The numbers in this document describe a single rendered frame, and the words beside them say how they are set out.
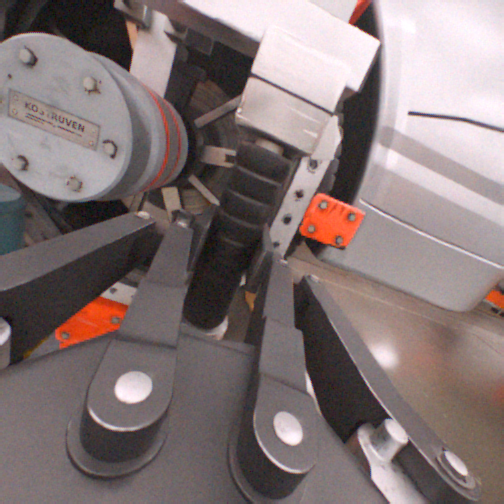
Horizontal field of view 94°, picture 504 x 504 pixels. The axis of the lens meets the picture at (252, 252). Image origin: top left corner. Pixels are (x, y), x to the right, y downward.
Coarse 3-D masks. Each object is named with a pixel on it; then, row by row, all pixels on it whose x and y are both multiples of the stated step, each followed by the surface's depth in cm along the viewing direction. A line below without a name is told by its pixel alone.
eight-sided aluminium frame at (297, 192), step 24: (0, 0) 31; (0, 24) 33; (336, 120) 32; (336, 144) 34; (0, 168) 38; (312, 168) 39; (24, 192) 40; (288, 192) 36; (312, 192) 36; (48, 216) 43; (288, 216) 42; (288, 240) 39; (120, 288) 41
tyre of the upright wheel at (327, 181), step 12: (24, 0) 34; (12, 12) 34; (12, 24) 35; (336, 108) 39; (336, 156) 42; (336, 168) 43; (324, 180) 43; (324, 192) 44; (60, 228) 46; (300, 240) 48; (288, 252) 48; (240, 288) 51
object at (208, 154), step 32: (32, 0) 34; (64, 0) 35; (96, 0) 38; (32, 32) 36; (64, 32) 38; (96, 32) 44; (128, 32) 37; (192, 128) 42; (192, 160) 48; (224, 160) 44; (64, 224) 46
